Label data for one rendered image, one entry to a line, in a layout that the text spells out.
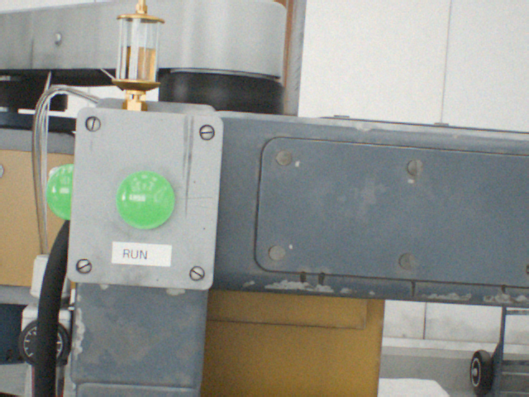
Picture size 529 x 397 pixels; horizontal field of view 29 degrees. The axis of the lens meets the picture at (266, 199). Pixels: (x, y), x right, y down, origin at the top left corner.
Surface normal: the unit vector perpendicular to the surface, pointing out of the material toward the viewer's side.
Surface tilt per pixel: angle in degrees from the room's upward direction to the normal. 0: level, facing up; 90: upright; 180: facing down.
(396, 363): 90
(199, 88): 90
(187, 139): 90
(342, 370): 90
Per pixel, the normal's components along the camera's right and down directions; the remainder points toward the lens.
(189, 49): -0.51, 0.00
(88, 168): 0.08, 0.06
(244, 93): 0.40, 0.07
